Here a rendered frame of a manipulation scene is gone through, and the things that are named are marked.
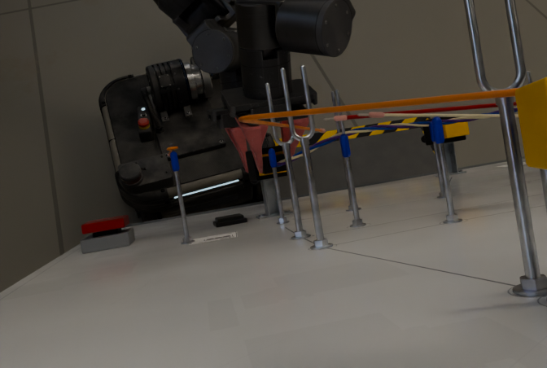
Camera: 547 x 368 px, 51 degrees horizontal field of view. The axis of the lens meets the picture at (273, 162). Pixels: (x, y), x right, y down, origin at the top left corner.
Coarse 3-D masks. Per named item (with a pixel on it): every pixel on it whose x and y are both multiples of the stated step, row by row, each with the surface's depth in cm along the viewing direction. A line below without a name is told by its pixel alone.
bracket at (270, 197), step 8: (264, 184) 74; (272, 184) 76; (264, 192) 75; (272, 192) 76; (264, 200) 76; (272, 200) 76; (272, 208) 76; (256, 216) 76; (264, 216) 75; (272, 216) 74
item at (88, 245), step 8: (120, 232) 69; (128, 232) 68; (88, 240) 67; (96, 240) 67; (104, 240) 67; (112, 240) 67; (120, 240) 67; (128, 240) 68; (88, 248) 67; (96, 248) 67; (104, 248) 67
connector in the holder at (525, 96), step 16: (544, 80) 15; (528, 96) 17; (544, 96) 15; (528, 112) 17; (544, 112) 16; (528, 128) 18; (544, 128) 16; (528, 144) 18; (544, 144) 16; (528, 160) 18; (544, 160) 16
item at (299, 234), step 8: (272, 104) 51; (272, 120) 51; (272, 128) 51; (280, 144) 51; (288, 144) 51; (288, 152) 51; (288, 160) 51; (288, 168) 51; (288, 176) 51; (296, 192) 51; (296, 200) 51; (296, 208) 51; (296, 216) 51; (296, 224) 51; (296, 232) 51; (304, 232) 51
